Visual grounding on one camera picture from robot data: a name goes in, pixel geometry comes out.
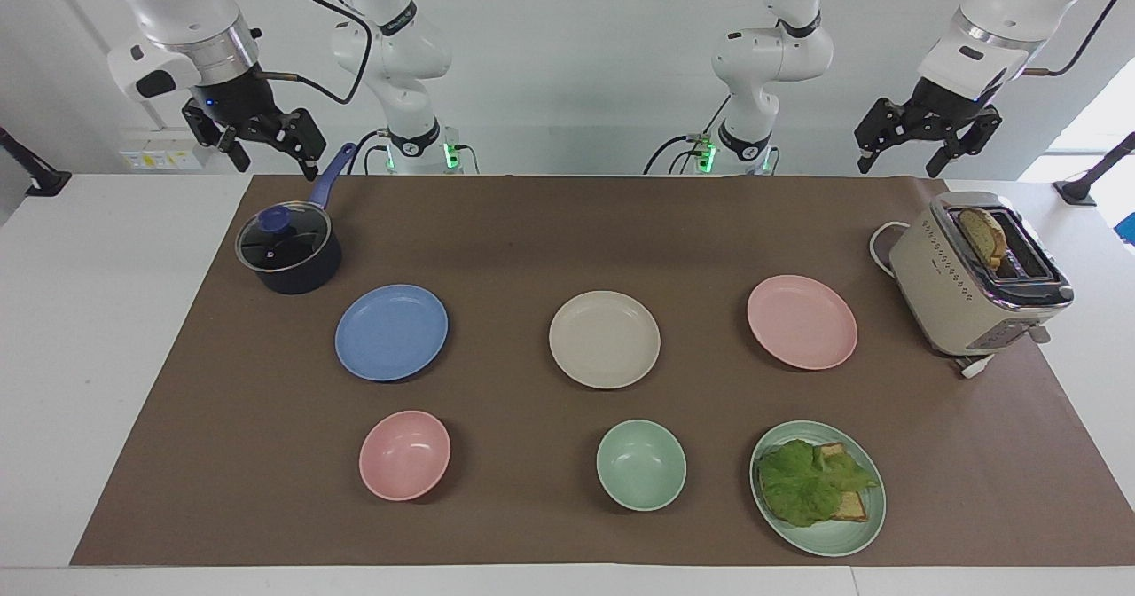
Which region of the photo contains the pink bowl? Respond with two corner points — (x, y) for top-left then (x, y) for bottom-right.
(358, 410), (452, 503)

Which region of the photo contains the beige toaster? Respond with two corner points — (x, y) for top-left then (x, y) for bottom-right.
(888, 191), (1076, 358)

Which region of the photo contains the green lettuce leaf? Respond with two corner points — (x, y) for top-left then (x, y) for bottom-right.
(758, 439), (880, 529)

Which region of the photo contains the beige plate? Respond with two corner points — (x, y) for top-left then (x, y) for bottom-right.
(548, 291), (662, 391)

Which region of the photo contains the green plate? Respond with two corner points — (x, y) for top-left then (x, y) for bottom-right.
(749, 420), (888, 559)

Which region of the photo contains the toasted bread slice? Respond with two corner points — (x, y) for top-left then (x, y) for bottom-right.
(814, 442), (871, 523)

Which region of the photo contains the blue plate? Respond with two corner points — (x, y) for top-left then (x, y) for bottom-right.
(334, 284), (450, 383)

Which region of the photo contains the white wall socket strip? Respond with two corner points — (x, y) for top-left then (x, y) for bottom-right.
(119, 138), (207, 172)

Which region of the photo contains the black cable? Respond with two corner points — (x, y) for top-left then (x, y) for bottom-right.
(1029, 0), (1135, 78)
(644, 94), (733, 176)
(348, 129), (393, 176)
(253, 0), (373, 107)

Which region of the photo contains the glass lid with blue knob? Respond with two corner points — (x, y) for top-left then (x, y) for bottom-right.
(236, 204), (333, 274)

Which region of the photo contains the black stand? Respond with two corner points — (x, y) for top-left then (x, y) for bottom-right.
(1053, 130), (1135, 207)
(0, 125), (73, 199)

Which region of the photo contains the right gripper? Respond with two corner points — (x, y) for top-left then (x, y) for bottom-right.
(182, 66), (328, 181)

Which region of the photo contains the bread slice with brown crust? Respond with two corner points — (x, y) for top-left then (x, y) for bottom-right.
(957, 207), (1009, 270)

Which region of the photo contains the green bowl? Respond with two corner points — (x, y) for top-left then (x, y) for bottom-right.
(595, 419), (688, 514)

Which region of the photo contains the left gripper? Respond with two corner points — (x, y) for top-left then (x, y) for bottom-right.
(854, 75), (1004, 179)

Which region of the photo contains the pink plate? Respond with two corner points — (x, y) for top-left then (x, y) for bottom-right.
(746, 274), (859, 372)

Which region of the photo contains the dark blue saucepan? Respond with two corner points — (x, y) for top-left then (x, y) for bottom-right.
(235, 142), (358, 296)

